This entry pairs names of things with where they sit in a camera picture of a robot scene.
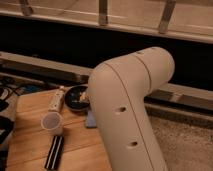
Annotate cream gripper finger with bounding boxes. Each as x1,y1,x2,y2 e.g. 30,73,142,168
80,92,87,101

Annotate white plastic cup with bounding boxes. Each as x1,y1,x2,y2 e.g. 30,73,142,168
41,112,63,135

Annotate black ceramic bowl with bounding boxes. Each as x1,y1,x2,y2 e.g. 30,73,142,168
64,85,90,111

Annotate wooden table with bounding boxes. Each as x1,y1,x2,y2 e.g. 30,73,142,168
6,90,112,171

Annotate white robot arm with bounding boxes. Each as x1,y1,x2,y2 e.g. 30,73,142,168
87,47,175,171

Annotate blue sponge block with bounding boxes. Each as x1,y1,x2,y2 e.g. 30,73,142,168
85,110,97,128

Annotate black cables and devices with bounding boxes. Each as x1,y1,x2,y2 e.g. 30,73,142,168
0,75,46,171

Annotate grey metal rail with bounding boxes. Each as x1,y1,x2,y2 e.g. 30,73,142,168
0,51,92,83

